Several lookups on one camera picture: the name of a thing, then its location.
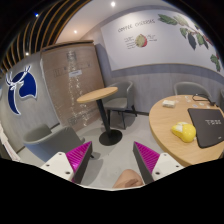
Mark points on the grey chair behind small table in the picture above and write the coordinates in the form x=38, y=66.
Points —
x=121, y=101

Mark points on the small round pedestal table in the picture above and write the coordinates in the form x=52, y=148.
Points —
x=110, y=136

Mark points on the round wooden table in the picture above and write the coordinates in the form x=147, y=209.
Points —
x=161, y=121

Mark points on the black mouse pad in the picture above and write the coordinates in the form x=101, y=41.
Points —
x=209, y=124

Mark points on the grey chair behind round table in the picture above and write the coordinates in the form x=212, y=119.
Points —
x=190, y=88

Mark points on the plastic wrapped wooden cabinet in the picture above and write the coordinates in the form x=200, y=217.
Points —
x=70, y=70

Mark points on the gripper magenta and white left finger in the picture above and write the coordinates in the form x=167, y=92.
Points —
x=72, y=165

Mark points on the yellow computer mouse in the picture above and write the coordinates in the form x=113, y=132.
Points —
x=185, y=131

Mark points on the white tissue pack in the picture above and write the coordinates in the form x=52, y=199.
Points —
x=168, y=103

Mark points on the grey armchair front left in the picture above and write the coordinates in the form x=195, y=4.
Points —
x=44, y=143

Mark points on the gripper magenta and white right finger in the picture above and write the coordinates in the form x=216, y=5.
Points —
x=152, y=165

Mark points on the person's knee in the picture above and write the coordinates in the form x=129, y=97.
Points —
x=128, y=178

